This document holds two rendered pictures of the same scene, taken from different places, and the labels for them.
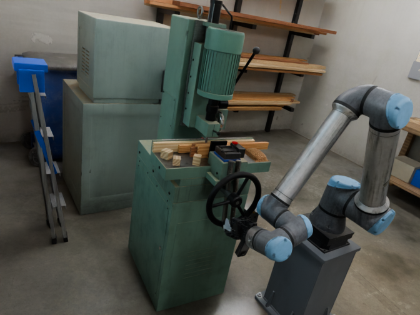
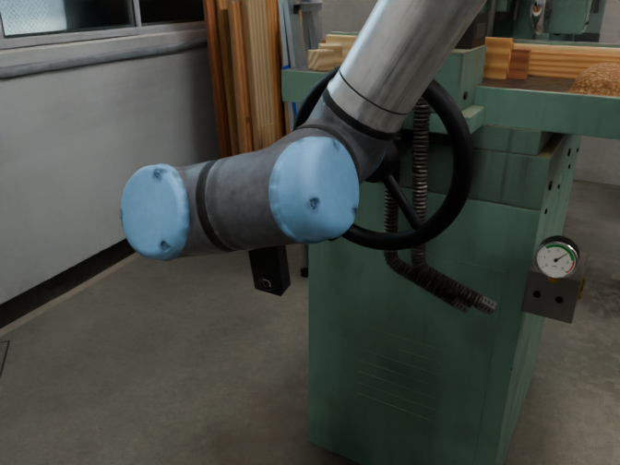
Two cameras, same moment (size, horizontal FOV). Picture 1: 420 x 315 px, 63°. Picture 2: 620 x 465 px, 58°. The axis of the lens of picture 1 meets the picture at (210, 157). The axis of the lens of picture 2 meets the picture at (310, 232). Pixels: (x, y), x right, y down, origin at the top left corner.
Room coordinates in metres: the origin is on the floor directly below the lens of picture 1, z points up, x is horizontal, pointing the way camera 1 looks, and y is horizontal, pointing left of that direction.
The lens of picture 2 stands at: (0.91, -0.81, 1.05)
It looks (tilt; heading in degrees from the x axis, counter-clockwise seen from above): 24 degrees down; 62
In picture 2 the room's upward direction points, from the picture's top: straight up
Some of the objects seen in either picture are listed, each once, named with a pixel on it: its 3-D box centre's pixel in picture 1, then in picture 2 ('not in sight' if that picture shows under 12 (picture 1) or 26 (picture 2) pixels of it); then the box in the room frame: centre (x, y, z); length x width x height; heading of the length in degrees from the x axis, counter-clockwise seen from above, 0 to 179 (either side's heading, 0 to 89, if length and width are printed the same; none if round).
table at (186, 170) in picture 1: (216, 165); (443, 95); (1.58, -0.04, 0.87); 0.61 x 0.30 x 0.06; 122
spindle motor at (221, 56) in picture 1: (220, 64); not in sight; (1.66, 0.03, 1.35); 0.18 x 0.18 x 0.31
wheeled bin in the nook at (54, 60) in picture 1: (58, 108); not in sight; (3.04, 1.49, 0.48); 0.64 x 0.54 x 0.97; 129
